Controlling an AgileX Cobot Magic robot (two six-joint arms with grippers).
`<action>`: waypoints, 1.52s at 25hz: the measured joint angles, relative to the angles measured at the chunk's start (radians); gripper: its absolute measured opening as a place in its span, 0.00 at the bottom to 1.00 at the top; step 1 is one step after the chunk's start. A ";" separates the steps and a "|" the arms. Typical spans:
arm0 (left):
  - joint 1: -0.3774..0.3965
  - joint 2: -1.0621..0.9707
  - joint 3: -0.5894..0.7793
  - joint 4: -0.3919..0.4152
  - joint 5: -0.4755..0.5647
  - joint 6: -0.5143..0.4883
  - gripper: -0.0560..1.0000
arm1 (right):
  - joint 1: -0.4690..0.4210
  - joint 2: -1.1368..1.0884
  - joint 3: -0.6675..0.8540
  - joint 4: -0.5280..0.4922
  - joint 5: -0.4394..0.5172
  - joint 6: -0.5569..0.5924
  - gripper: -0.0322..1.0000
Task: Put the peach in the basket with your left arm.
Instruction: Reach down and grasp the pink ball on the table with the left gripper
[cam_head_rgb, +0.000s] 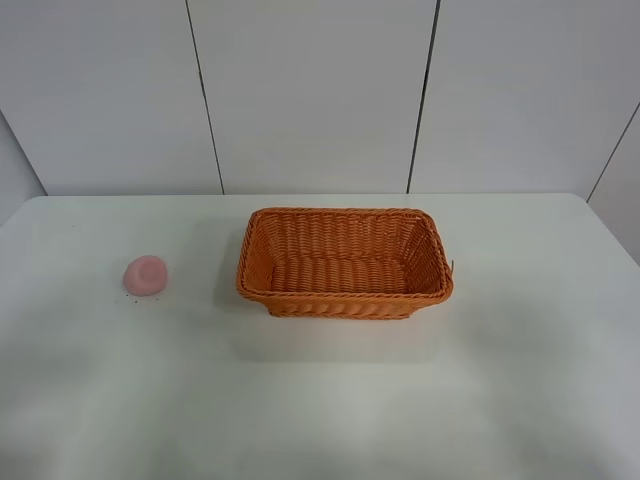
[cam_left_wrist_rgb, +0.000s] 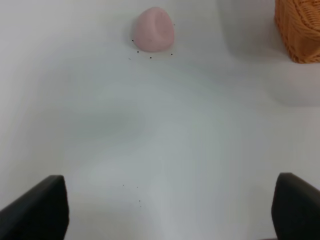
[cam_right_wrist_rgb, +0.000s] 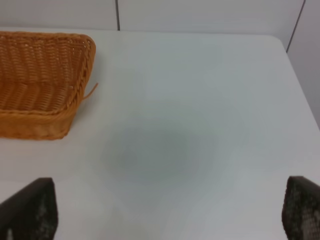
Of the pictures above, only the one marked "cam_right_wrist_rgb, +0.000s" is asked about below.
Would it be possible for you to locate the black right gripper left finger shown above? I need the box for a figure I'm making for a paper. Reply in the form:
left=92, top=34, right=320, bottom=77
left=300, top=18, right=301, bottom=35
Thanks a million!
left=0, top=177, right=58, bottom=240

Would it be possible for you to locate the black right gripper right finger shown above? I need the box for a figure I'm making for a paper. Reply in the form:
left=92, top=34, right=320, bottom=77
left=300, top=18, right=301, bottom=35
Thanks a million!
left=281, top=176, right=320, bottom=240

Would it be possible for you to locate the orange wicker basket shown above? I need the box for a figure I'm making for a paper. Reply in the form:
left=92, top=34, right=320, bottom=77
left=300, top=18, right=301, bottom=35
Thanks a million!
left=0, top=31, right=96, bottom=140

